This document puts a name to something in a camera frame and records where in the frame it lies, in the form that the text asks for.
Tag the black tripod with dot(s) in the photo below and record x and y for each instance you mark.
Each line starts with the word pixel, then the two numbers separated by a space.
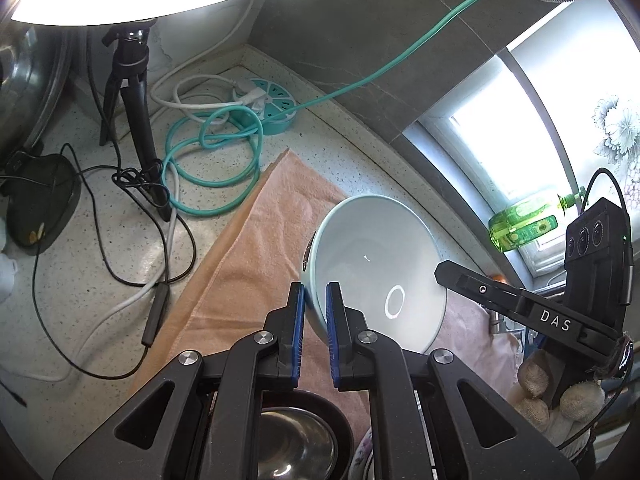
pixel 137 105

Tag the dark green dish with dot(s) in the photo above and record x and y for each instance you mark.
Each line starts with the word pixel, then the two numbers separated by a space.
pixel 45 200

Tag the person's right hand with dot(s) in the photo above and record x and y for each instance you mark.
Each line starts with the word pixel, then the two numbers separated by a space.
pixel 535 390

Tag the peach towel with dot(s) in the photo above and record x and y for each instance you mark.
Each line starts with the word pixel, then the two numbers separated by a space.
pixel 240 270

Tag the green round power strip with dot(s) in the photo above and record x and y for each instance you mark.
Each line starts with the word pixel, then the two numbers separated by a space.
pixel 280 105

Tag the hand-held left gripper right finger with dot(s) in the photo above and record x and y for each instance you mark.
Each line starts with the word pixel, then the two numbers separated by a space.
pixel 332 340

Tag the mint green ceramic bowl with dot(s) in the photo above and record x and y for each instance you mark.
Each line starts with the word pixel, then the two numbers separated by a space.
pixel 370 260

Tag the white plug adapter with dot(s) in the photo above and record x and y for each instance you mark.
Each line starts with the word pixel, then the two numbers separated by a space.
pixel 7 280

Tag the window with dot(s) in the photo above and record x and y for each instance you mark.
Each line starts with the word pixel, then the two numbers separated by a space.
pixel 480 140

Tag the green soap bottle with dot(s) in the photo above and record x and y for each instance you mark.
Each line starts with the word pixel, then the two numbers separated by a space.
pixel 525 230

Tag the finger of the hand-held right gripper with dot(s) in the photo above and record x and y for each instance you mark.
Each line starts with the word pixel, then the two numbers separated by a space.
pixel 480 290

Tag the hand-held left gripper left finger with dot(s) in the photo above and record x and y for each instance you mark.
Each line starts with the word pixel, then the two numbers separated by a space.
pixel 297 340

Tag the floral window sticker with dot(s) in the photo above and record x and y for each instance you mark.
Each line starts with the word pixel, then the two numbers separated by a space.
pixel 617 125

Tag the pink floral white plate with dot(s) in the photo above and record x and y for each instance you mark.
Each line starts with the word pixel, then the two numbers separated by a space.
pixel 362 460

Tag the small stainless steel bowl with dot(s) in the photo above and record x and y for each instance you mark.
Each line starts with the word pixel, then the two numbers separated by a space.
pixel 295 435

